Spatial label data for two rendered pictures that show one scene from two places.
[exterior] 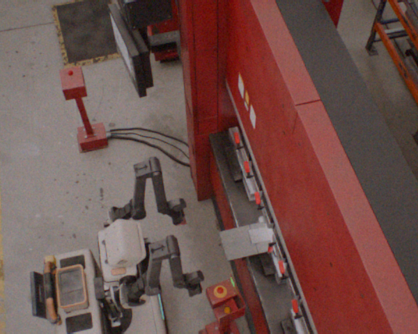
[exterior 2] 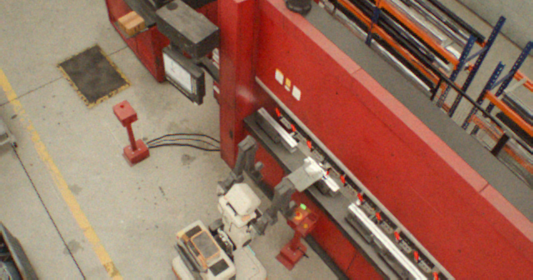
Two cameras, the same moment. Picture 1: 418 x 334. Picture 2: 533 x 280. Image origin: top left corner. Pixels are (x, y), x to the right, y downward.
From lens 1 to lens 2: 1.54 m
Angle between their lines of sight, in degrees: 18
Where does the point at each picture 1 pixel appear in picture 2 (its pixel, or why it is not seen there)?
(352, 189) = (400, 107)
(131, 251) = (253, 201)
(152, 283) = (274, 215)
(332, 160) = (384, 97)
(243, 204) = (288, 157)
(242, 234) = (301, 173)
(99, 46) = (107, 84)
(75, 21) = (80, 71)
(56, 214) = (135, 216)
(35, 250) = (132, 247)
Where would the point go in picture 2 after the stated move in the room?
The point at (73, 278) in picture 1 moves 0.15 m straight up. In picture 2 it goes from (203, 240) to (202, 232)
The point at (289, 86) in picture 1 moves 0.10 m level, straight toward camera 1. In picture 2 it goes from (342, 65) to (347, 77)
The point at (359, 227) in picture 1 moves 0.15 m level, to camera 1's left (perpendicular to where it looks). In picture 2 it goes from (412, 124) to (392, 132)
